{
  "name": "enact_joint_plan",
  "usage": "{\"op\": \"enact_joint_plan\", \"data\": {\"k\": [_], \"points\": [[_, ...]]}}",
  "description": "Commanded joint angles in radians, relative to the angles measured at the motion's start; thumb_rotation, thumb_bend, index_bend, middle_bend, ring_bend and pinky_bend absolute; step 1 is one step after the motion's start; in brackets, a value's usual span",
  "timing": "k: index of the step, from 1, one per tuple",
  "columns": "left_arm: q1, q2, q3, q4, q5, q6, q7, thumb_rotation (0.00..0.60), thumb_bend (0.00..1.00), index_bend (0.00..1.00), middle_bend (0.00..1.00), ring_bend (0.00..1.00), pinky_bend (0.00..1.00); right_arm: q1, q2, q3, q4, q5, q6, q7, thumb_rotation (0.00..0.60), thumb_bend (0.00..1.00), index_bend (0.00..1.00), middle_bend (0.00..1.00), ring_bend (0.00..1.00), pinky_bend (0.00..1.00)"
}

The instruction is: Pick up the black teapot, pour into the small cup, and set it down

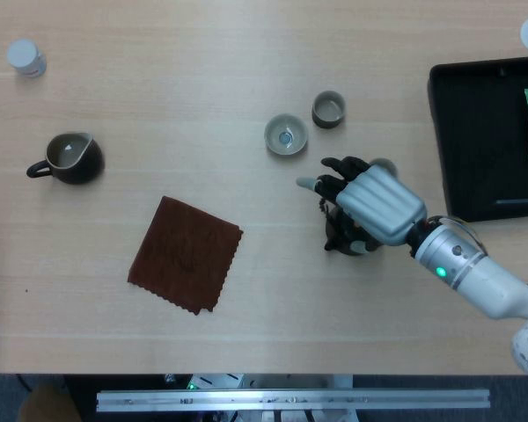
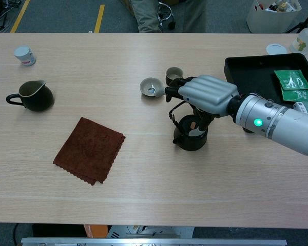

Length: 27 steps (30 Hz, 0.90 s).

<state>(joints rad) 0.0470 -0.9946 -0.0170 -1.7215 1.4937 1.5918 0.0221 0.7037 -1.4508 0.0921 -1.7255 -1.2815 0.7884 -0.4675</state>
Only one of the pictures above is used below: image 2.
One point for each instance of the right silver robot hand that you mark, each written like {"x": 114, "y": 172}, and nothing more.
{"x": 210, "y": 92}

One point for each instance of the black cast iron teapot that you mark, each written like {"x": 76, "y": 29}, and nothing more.
{"x": 192, "y": 142}

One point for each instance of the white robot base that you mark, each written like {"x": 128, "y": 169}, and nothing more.
{"x": 149, "y": 231}

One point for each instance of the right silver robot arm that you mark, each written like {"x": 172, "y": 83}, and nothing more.
{"x": 285, "y": 128}

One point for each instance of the dark brown ceramic teacup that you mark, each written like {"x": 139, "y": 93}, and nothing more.
{"x": 173, "y": 73}

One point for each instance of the black plastic tray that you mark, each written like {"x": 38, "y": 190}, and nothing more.
{"x": 251, "y": 71}

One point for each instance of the grey ceramic strainer bowl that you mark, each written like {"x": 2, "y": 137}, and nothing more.
{"x": 150, "y": 87}

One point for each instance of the white round lid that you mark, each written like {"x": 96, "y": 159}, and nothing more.
{"x": 276, "y": 49}

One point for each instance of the green tea packet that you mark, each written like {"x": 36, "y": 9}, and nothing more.
{"x": 292, "y": 79}
{"x": 297, "y": 96}

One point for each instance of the chrome stool base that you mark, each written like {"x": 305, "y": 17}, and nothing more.
{"x": 166, "y": 15}

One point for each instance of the white storage basket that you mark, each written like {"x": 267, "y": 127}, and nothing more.
{"x": 269, "y": 21}

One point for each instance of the person in khaki trousers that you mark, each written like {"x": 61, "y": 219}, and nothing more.
{"x": 146, "y": 15}

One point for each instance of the white plastic bottle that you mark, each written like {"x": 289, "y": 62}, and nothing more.
{"x": 306, "y": 41}

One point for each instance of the black tripod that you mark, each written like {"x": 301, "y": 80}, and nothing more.
{"x": 301, "y": 25}

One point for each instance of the brown tea cloth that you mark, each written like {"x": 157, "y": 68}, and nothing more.
{"x": 89, "y": 151}

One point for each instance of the dark ceramic pitcher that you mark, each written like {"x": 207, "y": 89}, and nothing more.
{"x": 38, "y": 101}

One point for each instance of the orange panel under table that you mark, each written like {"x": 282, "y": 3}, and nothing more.
{"x": 95, "y": 230}

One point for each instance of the small white jar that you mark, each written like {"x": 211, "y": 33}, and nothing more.
{"x": 25, "y": 56}

